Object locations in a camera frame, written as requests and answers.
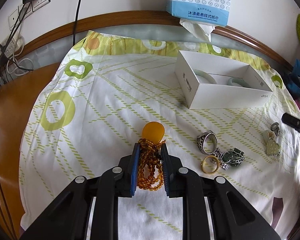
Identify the large silver ring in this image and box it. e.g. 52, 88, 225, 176
196, 129, 219, 155

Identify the green jade bangle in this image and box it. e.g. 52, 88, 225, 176
228, 77, 250, 88

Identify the green patterned white cloth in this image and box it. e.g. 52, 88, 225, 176
19, 31, 300, 239

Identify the green stone silver pendant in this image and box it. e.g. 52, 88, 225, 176
213, 148, 245, 170

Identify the amber bead necklace with pendant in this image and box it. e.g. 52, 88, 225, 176
136, 121, 166, 192

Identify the blue hanging tissue pack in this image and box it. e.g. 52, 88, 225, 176
166, 0, 231, 42

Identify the white power strip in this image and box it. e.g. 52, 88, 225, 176
0, 36, 25, 57

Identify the wooden headboard rail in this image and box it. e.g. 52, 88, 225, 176
20, 10, 293, 71

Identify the black hanging cable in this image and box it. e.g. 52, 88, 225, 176
72, 0, 90, 48

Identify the yellow amber ring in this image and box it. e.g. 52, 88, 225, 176
200, 155, 221, 175

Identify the pale jade gold pendant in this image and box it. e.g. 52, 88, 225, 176
262, 130, 280, 157

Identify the white vivo cardboard box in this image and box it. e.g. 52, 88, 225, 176
175, 50, 273, 109

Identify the white wall socket panel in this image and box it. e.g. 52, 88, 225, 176
8, 0, 51, 30

